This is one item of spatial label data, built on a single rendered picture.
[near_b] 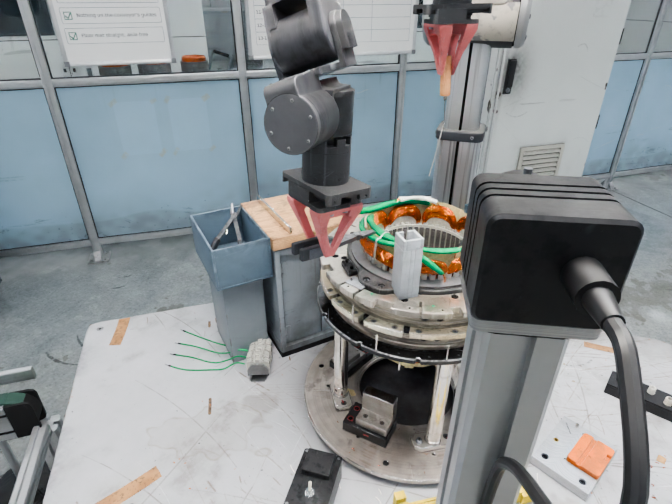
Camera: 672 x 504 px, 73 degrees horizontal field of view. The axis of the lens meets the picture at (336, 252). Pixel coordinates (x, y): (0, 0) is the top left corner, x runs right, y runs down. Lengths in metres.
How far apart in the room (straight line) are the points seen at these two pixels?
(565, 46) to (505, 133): 0.55
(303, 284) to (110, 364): 0.44
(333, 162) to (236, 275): 0.39
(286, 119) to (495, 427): 0.33
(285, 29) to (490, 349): 0.41
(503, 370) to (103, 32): 2.70
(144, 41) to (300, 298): 2.07
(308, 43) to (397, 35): 2.55
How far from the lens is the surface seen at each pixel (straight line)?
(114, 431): 0.95
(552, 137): 3.22
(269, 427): 0.88
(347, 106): 0.51
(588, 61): 3.23
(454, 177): 1.16
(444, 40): 0.76
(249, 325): 0.95
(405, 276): 0.60
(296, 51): 0.51
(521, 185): 0.16
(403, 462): 0.81
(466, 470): 0.23
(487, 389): 0.19
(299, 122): 0.44
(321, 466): 0.75
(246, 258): 0.84
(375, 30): 2.98
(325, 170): 0.52
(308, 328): 0.99
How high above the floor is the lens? 1.45
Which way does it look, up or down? 30 degrees down
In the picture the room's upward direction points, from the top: straight up
